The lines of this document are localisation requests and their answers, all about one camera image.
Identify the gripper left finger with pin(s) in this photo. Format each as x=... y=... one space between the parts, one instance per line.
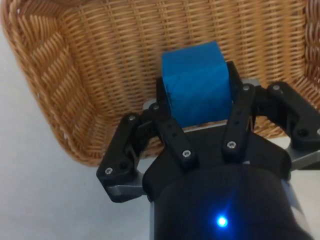
x=130 y=140

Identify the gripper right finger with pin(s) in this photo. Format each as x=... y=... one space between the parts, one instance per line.
x=285 y=105

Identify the blue cube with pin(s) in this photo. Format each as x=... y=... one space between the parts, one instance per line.
x=195 y=82

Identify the wicker basket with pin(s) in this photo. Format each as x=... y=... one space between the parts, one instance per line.
x=105 y=62

